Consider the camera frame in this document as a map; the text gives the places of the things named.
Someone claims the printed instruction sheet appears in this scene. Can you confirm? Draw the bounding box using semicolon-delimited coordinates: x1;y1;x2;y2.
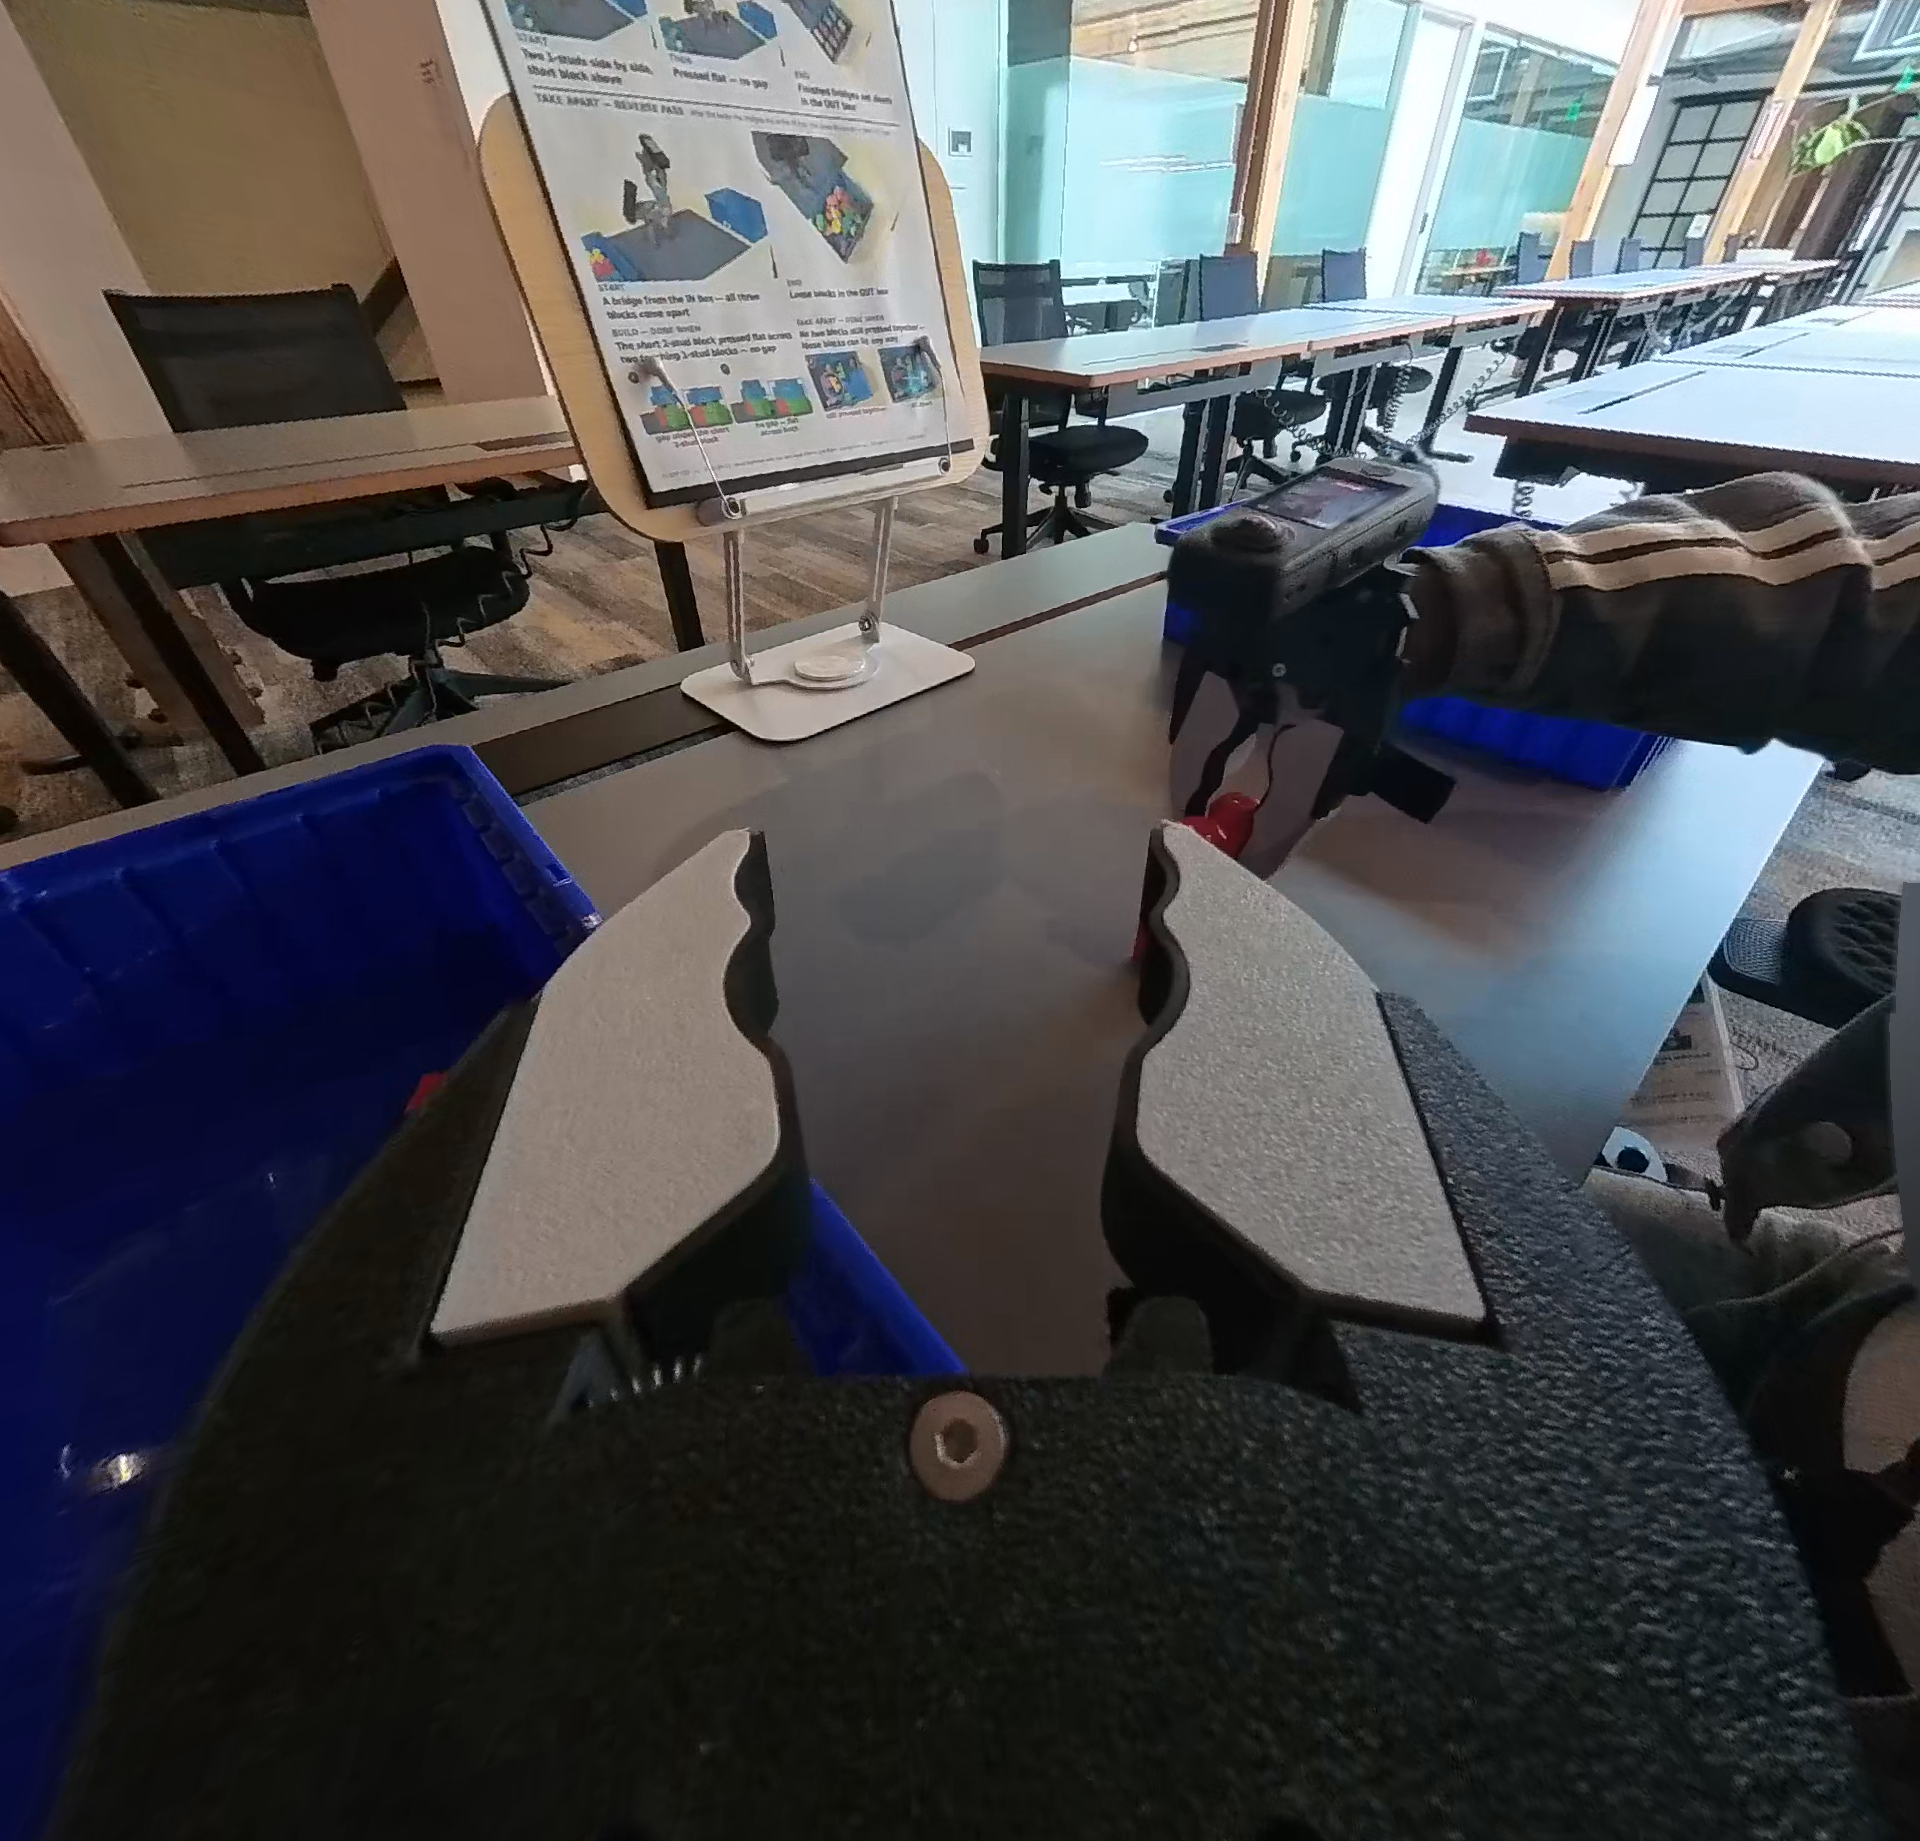
450;0;964;511

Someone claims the green hanging plant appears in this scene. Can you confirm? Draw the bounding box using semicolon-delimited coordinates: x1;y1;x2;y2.
1794;57;1920;177

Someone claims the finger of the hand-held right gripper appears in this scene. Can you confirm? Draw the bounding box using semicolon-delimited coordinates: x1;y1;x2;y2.
1238;716;1353;880
1166;656;1250;821

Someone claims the person's right forearm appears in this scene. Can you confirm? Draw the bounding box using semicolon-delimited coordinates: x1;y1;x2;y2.
1403;466;1920;780

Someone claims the black mesh office chair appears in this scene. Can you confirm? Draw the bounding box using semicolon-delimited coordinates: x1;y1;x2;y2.
107;280;543;741
1711;889;1908;1030

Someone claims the wood-edged office desk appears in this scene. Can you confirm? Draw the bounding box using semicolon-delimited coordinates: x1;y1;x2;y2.
0;399;708;837

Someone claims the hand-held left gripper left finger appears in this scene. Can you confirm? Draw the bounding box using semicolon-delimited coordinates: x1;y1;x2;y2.
426;826;819;1349

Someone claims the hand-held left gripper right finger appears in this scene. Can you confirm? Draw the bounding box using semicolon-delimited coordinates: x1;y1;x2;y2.
1100;818;1493;1346

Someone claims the blue plastic bin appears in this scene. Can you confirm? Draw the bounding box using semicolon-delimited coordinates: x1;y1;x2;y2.
0;743;964;1841
1157;498;1675;793

